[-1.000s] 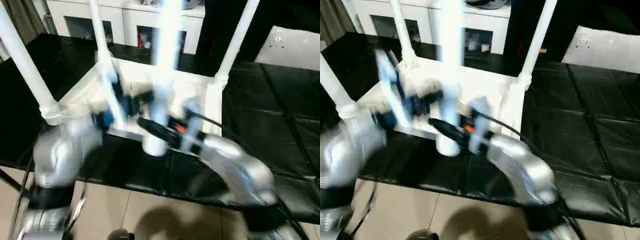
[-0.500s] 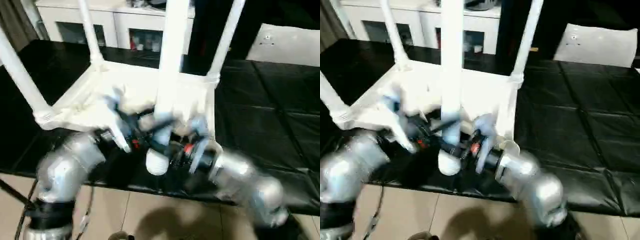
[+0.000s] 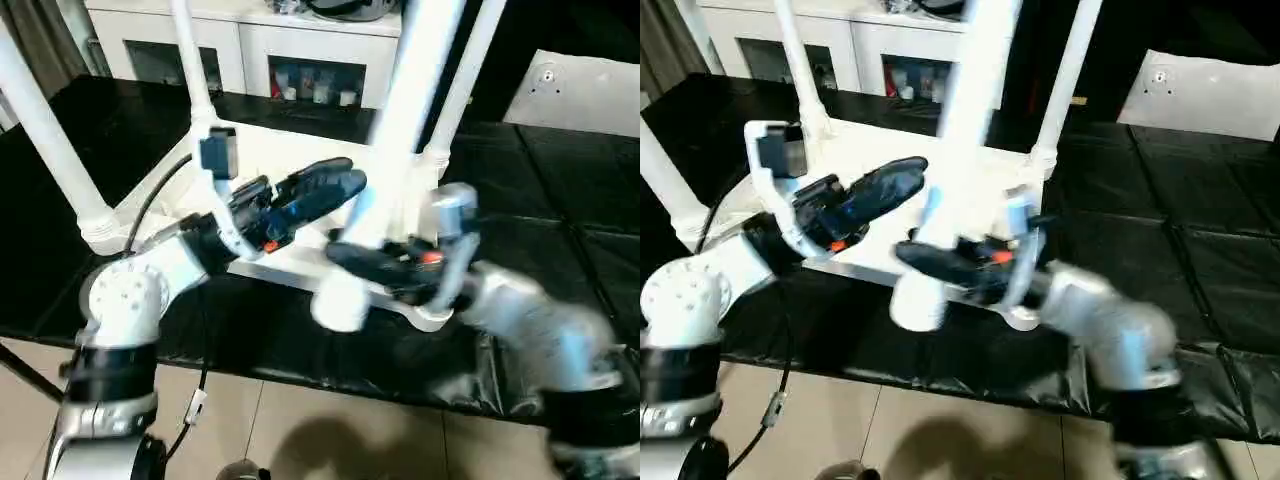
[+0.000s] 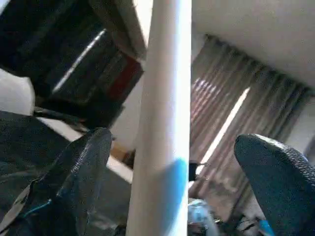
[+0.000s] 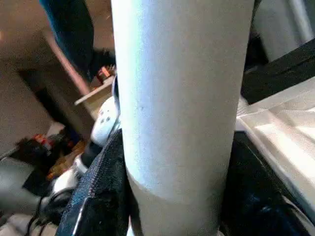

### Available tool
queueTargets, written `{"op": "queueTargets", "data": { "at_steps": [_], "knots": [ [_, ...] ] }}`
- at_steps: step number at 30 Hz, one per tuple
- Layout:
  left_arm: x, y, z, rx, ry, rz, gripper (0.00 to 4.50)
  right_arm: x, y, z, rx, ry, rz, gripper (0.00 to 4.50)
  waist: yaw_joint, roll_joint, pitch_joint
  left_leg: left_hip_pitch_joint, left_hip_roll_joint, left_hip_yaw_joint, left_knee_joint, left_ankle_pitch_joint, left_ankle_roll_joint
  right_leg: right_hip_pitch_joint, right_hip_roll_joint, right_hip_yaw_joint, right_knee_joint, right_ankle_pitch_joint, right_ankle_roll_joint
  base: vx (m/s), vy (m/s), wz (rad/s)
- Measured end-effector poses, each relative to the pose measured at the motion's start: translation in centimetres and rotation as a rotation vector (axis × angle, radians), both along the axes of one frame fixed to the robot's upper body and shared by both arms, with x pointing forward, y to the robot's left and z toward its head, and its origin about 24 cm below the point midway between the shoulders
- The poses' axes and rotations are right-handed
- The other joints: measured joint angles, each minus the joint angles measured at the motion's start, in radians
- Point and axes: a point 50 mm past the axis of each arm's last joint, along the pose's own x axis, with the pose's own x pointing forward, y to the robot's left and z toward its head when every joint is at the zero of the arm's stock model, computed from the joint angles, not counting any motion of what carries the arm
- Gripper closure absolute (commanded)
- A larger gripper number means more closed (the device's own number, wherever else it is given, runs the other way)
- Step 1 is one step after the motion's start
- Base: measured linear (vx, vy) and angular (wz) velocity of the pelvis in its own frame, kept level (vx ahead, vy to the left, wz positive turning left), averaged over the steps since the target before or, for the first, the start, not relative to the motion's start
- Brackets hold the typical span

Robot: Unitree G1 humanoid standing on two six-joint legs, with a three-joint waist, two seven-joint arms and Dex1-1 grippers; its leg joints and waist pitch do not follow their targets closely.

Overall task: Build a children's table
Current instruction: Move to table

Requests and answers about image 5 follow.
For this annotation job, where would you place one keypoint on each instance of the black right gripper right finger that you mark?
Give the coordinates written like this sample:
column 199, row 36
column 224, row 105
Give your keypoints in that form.
column 251, row 196

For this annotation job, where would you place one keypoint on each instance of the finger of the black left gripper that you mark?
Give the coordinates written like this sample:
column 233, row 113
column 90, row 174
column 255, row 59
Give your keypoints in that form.
column 73, row 32

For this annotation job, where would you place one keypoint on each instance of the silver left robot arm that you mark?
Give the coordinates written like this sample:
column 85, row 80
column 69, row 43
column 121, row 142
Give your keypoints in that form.
column 105, row 123

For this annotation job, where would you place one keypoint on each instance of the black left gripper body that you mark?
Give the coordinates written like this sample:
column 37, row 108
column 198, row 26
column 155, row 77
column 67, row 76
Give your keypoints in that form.
column 103, row 65

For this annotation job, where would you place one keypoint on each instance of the white plastic table top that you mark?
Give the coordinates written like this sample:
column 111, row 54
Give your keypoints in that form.
column 283, row 127

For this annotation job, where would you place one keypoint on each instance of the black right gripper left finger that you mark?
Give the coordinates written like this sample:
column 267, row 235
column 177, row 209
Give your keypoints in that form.
column 103, row 196

